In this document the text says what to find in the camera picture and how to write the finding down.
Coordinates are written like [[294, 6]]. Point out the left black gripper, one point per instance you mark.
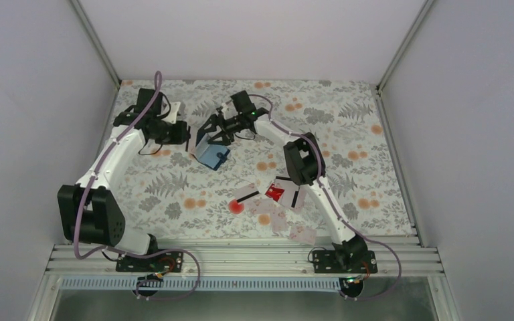
[[179, 138]]

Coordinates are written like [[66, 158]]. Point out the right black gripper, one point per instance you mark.
[[215, 121]]

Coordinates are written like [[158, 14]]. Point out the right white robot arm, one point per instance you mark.
[[305, 167]]

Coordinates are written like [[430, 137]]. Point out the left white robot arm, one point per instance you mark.
[[88, 209]]

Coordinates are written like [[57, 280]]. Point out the red credit card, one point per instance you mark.
[[275, 192]]

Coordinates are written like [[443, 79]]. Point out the floral card in middle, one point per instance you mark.
[[278, 221]]

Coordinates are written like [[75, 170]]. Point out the floral patterned table mat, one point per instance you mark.
[[167, 193]]

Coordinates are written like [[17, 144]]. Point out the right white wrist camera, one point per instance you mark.
[[222, 109]]

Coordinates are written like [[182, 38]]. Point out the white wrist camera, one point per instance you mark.
[[222, 109], [173, 112]]

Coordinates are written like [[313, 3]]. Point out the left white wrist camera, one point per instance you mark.
[[173, 112]]

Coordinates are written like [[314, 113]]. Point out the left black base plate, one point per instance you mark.
[[168, 262]]

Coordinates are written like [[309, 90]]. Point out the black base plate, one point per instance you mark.
[[325, 262], [168, 262]]

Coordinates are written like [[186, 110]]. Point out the floral card near rail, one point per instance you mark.
[[303, 234]]

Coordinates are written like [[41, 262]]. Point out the grey slotted cable duct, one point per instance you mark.
[[183, 284]]

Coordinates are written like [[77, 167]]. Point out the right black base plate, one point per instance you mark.
[[325, 262]]

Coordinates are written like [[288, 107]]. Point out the aluminium rail frame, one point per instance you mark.
[[262, 258]]

